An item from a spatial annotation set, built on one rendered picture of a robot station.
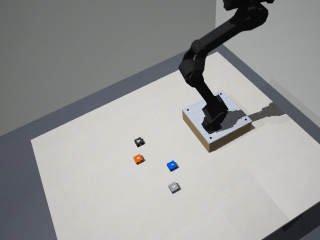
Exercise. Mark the blue block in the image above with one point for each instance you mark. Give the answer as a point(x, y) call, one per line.
point(172, 166)

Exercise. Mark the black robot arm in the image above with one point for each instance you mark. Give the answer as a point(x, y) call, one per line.
point(249, 15)

